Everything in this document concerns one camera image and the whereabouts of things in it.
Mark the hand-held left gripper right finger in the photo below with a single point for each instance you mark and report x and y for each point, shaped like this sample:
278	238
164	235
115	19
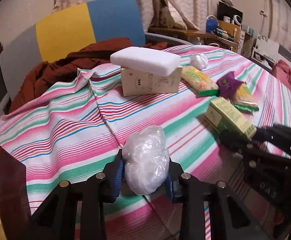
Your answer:
170	186

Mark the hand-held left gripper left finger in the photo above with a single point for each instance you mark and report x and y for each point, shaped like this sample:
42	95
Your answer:
116	177

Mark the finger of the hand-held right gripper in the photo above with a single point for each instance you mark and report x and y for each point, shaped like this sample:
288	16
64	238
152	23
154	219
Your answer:
278	135
233	141

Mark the green yellow carton box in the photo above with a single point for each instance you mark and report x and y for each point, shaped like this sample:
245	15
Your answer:
228	115

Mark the clear plastic wrap ball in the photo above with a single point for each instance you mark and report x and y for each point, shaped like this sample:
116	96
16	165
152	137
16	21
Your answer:
199	61
145	160

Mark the green-edged rice snack packet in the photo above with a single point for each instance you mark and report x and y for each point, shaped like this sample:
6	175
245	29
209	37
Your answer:
198	78
244	97

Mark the purple snack packet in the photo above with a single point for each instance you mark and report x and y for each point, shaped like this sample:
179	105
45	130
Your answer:
226	85

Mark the beige printed carton box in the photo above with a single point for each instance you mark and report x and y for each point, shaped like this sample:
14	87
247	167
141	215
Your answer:
148	83

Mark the gold tin box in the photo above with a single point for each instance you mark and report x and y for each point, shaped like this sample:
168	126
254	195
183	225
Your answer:
13	192

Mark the white sponge block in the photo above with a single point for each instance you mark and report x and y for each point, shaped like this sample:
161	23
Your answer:
145	60

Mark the red pink cushion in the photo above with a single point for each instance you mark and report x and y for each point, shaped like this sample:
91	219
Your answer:
290	77

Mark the pink green striped tablecloth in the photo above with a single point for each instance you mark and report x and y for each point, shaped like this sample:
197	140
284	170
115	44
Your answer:
60	135

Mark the white storage box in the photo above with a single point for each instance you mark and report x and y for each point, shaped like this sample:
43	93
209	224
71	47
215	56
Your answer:
266	47

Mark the wooden desk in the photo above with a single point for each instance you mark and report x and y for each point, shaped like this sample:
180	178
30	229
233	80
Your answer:
231	32

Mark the dark red jacket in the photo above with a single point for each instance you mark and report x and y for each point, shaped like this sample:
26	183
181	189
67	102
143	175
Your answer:
60	72

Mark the wooden side table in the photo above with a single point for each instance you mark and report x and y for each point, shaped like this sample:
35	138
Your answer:
180	31

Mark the black shelf unit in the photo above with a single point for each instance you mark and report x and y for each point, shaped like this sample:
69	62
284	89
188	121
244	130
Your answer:
229	10

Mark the printed cardboard carton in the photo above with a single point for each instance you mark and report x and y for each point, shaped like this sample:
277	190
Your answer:
167	17

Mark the grey yellow blue chair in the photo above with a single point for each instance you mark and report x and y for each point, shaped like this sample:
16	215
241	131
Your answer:
60	35

